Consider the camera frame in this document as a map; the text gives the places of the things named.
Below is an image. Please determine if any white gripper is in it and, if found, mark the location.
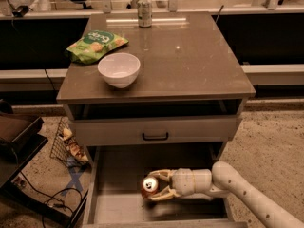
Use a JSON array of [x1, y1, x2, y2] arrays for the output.
[[148, 168, 212, 201]]

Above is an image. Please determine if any orange red soda can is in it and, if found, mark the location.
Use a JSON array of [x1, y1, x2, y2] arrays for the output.
[[141, 176, 159, 200]]

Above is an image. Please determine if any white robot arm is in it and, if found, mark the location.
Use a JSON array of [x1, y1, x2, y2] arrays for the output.
[[142, 161, 304, 228]]

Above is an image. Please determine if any open bottom drawer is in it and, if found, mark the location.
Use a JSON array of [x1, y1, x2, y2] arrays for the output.
[[83, 143, 248, 228]]

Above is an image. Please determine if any grey drawer cabinet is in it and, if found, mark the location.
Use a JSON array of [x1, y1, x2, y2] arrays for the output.
[[57, 12, 256, 159]]

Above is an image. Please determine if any silver green soda can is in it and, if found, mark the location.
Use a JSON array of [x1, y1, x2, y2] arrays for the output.
[[137, 0, 152, 28]]

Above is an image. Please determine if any snack bag in basket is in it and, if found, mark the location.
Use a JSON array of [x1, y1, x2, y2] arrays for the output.
[[62, 128, 88, 162]]

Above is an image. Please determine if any white bowl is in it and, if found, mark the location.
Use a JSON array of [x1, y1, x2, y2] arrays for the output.
[[98, 52, 141, 88]]

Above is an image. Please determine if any green chip bag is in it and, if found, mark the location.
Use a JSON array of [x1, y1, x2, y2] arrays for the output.
[[66, 30, 128, 65]]

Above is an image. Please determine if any closed drawer with black handle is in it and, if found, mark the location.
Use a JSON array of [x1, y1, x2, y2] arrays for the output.
[[69, 115, 241, 146]]

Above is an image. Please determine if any black cable on floor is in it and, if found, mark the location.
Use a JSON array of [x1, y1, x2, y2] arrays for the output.
[[19, 171, 84, 228]]

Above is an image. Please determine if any wire mesh basket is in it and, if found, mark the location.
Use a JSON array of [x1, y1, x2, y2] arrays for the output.
[[50, 117, 82, 168]]

